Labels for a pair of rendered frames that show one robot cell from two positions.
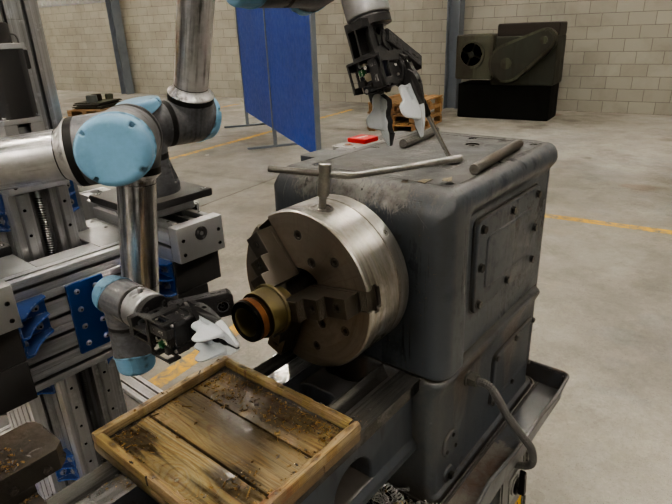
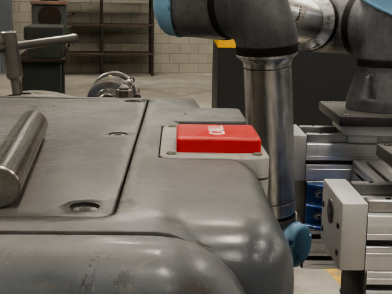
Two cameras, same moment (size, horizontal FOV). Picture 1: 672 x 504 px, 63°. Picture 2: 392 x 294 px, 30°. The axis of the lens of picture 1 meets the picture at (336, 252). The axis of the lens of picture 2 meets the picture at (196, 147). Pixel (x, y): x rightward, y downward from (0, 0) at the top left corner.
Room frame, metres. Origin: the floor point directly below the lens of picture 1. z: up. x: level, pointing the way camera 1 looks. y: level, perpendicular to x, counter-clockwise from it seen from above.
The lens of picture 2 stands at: (1.85, -0.45, 1.36)
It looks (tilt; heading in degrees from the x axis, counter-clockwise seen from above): 11 degrees down; 138
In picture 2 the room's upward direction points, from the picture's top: 1 degrees clockwise
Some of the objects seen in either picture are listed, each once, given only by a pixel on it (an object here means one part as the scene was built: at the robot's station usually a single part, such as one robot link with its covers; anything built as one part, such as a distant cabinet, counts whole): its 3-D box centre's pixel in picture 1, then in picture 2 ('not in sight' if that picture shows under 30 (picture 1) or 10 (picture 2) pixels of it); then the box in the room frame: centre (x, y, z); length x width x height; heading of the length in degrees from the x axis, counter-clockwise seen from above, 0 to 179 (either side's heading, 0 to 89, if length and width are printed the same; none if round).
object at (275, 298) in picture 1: (265, 311); not in sight; (0.85, 0.13, 1.08); 0.09 x 0.09 x 0.09; 50
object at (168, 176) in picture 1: (147, 172); not in sight; (1.38, 0.47, 1.21); 0.15 x 0.15 x 0.10
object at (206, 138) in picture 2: (362, 140); (216, 143); (1.45, -0.08, 1.26); 0.06 x 0.06 x 0.02; 50
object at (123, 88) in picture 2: not in sight; (123, 92); (0.53, 0.50, 1.17); 0.04 x 0.04 x 0.03
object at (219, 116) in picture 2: (323, 159); (202, 128); (1.32, 0.02, 1.24); 0.09 x 0.08 x 0.03; 140
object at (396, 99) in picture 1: (406, 112); not in sight; (9.08, -1.23, 0.22); 1.25 x 0.86 x 0.44; 150
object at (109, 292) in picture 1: (123, 300); not in sight; (0.93, 0.41, 1.07); 0.11 x 0.08 x 0.09; 50
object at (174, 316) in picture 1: (169, 325); not in sight; (0.82, 0.29, 1.08); 0.12 x 0.09 x 0.08; 50
